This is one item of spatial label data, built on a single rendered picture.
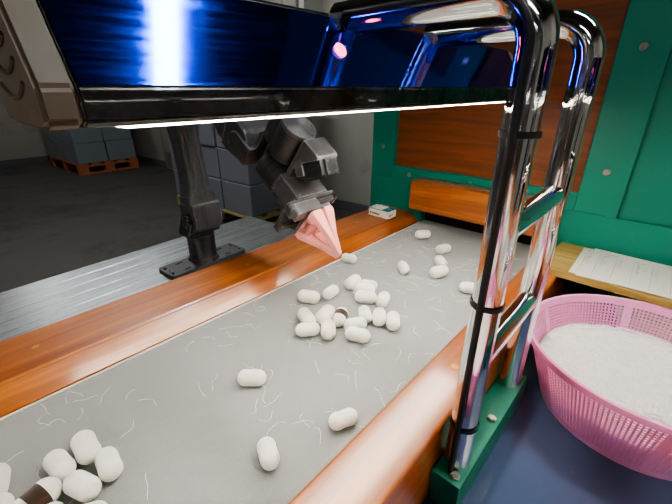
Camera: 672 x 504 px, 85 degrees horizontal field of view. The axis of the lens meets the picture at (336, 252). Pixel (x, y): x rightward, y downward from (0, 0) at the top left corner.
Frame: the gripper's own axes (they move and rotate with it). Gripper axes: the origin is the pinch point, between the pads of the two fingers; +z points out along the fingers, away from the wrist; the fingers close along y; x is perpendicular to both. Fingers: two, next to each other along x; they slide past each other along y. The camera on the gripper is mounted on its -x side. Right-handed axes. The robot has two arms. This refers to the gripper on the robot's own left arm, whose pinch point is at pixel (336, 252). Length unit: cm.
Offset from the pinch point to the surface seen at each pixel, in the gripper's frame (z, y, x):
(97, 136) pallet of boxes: -400, 128, 369
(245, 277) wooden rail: -6.3, -8.9, 12.1
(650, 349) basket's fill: 36.7, 18.2, -19.0
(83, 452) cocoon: 6.7, -37.9, 2.4
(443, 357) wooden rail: 20.5, -5.3, -9.5
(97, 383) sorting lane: -0.7, -33.8, 10.8
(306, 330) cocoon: 7.9, -11.4, 2.0
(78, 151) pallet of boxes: -388, 101, 380
